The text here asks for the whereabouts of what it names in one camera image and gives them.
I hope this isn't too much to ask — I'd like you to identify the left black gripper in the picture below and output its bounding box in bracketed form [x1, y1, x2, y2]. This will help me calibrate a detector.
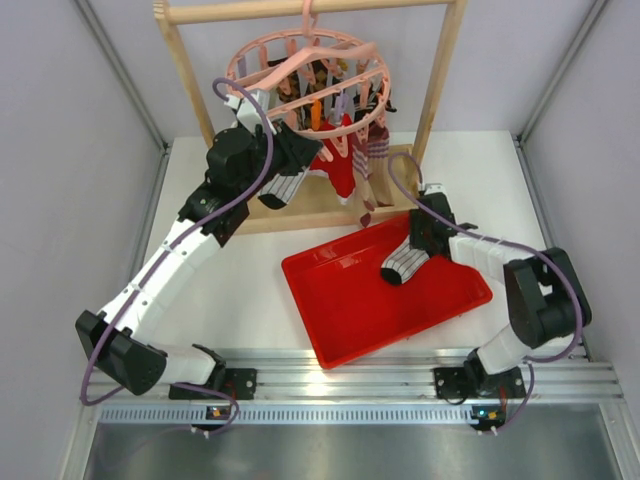
[237, 117, 321, 200]

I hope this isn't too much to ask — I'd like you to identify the pink round clip hanger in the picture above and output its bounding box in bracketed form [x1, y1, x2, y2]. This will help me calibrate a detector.
[226, 1, 394, 140]

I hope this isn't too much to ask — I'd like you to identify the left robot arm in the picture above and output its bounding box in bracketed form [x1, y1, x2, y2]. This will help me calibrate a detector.
[75, 122, 323, 397]

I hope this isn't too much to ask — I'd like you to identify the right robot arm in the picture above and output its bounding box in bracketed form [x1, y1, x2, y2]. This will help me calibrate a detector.
[408, 188, 592, 398]

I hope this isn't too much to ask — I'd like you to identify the red santa sock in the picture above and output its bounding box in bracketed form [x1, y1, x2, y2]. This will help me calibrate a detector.
[309, 134, 355, 205]

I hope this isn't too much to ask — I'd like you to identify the maroon striped beige sock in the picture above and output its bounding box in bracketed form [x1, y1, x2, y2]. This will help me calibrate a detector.
[352, 116, 393, 227]

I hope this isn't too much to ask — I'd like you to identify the black yellow argyle sock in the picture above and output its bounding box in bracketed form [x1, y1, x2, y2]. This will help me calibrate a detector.
[276, 59, 348, 129]

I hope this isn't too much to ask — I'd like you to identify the black white striped sock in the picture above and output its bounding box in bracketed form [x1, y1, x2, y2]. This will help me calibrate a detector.
[358, 84, 397, 113]

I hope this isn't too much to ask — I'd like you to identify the red plastic tray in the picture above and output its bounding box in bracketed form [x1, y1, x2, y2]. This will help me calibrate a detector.
[281, 215, 493, 369]

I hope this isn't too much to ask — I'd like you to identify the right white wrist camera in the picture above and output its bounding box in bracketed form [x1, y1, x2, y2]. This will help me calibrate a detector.
[420, 183, 447, 196]

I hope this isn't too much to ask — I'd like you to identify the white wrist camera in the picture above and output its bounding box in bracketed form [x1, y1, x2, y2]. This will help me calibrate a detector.
[420, 183, 447, 196]
[224, 89, 276, 134]

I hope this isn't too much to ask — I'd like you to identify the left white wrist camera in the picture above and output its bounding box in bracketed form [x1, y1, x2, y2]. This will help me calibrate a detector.
[224, 89, 276, 134]

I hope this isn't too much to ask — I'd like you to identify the wooden hanger rack frame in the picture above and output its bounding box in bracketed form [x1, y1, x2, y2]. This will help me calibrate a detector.
[153, 1, 467, 234]

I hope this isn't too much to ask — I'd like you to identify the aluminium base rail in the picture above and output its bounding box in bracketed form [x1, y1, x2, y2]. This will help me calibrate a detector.
[82, 347, 624, 426]

